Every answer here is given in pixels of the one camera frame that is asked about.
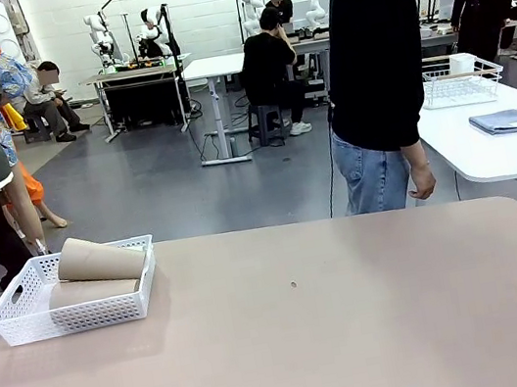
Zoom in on desk with black panel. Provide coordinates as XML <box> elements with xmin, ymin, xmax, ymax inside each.
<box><xmin>77</xmin><ymin>53</ymin><xmax>205</xmax><ymax>149</ymax></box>

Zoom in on white perforated plastic basket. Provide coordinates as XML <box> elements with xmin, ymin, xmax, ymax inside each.
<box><xmin>0</xmin><ymin>233</ymin><xmax>168</xmax><ymax>350</ymax></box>

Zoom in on person's right forearm black sleeve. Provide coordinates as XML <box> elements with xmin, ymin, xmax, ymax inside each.
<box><xmin>394</xmin><ymin>123</ymin><xmax>431</xmax><ymax>171</ymax></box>

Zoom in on white wire rack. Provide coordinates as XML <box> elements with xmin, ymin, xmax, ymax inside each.
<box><xmin>417</xmin><ymin>54</ymin><xmax>510</xmax><ymax>114</ymax></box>

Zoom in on person's right hand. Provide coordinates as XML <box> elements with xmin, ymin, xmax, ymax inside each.
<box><xmin>403</xmin><ymin>161</ymin><xmax>441</xmax><ymax>204</ymax></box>

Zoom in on person in black sweater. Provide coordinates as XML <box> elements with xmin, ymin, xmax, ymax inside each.
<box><xmin>305</xmin><ymin>0</ymin><xmax>477</xmax><ymax>219</ymax></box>

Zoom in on person with dark top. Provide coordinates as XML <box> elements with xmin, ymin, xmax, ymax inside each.
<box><xmin>263</xmin><ymin>0</ymin><xmax>299</xmax><ymax>28</ymax></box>

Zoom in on white side table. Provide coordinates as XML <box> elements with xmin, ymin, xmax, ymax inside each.
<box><xmin>412</xmin><ymin>78</ymin><xmax>517</xmax><ymax>243</ymax></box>

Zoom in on seated person in grey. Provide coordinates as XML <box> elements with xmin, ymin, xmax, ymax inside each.
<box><xmin>13</xmin><ymin>55</ymin><xmax>94</xmax><ymax>150</ymax></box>

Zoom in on seated person in black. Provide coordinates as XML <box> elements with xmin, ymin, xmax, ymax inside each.
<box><xmin>230</xmin><ymin>1</ymin><xmax>314</xmax><ymax>145</ymax></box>

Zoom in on grey desk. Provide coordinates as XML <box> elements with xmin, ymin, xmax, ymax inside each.
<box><xmin>416</xmin><ymin>16</ymin><xmax>463</xmax><ymax>61</ymax></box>

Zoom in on blue patterned garment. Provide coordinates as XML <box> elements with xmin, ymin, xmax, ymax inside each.
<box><xmin>0</xmin><ymin>47</ymin><xmax>49</xmax><ymax>171</ymax></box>

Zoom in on brown paper cup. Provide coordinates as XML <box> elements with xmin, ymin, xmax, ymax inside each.
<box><xmin>43</xmin><ymin>267</ymin><xmax>147</xmax><ymax>314</ymax></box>
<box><xmin>51</xmin><ymin>224</ymin><xmax>154</xmax><ymax>293</ymax></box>

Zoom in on dark plastic stool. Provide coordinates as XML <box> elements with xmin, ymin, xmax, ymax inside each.
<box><xmin>243</xmin><ymin>99</ymin><xmax>294</xmax><ymax>150</ymax></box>

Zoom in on blue grey cloth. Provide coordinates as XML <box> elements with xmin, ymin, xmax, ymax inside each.
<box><xmin>467</xmin><ymin>107</ymin><xmax>517</xmax><ymax>141</ymax></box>

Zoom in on white standing desk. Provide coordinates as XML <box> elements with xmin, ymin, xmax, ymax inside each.
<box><xmin>180</xmin><ymin>51</ymin><xmax>263</xmax><ymax>170</ymax></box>

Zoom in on white cup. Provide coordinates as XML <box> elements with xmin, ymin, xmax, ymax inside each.
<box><xmin>448</xmin><ymin>50</ymin><xmax>477</xmax><ymax>76</ymax></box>

